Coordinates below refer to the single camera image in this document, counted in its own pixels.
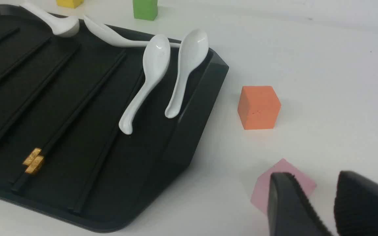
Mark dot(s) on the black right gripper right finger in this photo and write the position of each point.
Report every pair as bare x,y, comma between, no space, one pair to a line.
356,205

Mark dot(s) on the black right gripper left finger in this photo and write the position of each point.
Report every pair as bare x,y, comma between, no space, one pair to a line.
289,211

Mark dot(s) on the pink foam cube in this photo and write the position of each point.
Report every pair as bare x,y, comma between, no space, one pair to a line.
260,193

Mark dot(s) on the orange foam cube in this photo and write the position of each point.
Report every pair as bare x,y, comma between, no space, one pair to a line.
258,107

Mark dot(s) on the white ceramic spoon right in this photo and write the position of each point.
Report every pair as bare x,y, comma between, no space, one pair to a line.
193,51

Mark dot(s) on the white ceramic spoon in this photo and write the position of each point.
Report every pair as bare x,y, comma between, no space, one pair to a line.
62,27
193,51
156,60

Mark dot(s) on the black chopstick plain right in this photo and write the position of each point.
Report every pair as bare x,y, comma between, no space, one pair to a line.
78,204

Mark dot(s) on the white ceramic spoon middle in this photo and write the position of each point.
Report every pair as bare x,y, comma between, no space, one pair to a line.
156,60

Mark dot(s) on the green foam block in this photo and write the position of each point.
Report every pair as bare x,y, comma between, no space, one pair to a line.
145,9

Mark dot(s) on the black chopstick gold band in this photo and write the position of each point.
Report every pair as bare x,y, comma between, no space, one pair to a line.
33,163
21,87

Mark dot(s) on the white ceramic spoon lying sideways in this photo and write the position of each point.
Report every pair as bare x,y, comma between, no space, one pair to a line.
109,36

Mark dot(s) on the black plastic tray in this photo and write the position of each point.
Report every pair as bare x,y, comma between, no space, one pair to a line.
138,167

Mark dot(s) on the white ceramic spoon top left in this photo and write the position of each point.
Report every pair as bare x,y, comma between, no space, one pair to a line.
62,27

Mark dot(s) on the yellow foam block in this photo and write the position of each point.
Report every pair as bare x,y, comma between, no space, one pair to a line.
71,4

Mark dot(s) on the black chopstick gold band left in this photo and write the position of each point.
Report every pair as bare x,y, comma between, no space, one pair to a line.
21,87

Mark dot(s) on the black chopstick far left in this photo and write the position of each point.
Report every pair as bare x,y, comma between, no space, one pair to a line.
16,51

